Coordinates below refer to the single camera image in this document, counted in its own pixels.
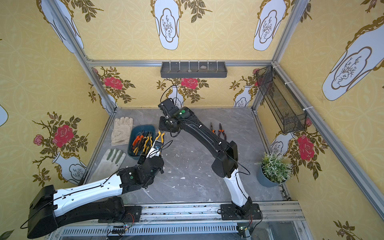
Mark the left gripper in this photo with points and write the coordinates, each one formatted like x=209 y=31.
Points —
x=150 y=154

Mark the yellow handled pliers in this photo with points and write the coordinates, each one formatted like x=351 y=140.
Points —
x=160 y=137

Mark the teal plastic storage box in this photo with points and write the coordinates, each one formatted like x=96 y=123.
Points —
x=137 y=134

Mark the orange black combination pliers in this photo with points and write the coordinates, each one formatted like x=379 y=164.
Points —
x=212 y=128

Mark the orange black long-nose pliers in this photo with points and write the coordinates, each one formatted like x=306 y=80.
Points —
x=221 y=132

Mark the yellow black combination pliers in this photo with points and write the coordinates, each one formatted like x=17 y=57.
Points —
x=148 y=144

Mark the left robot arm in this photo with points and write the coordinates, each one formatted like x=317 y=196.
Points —
x=53 y=208

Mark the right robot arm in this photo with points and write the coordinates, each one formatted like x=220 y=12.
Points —
x=225 y=153

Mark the orange black box pliers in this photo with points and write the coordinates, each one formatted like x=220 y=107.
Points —
x=137 y=140

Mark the white green work glove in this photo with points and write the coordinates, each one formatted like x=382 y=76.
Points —
x=110 y=163

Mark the beige work glove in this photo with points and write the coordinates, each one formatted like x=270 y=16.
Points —
x=121 y=131

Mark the potted green plant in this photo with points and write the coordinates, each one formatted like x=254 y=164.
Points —
x=274 y=170

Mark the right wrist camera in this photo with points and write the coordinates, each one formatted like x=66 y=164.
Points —
x=168 y=107

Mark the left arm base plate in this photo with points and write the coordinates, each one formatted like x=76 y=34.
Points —
x=132 y=214

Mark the grey wall shelf tray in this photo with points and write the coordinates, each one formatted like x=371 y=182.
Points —
x=194 y=69

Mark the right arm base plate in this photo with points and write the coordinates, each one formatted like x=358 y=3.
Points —
x=232 y=212

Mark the black wire mesh basket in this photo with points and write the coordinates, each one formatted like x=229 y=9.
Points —
x=284 y=106

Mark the aluminium front rail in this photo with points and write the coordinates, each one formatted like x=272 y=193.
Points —
x=275 y=220

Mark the aluminium corner frame post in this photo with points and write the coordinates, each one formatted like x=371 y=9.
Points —
x=295 y=16

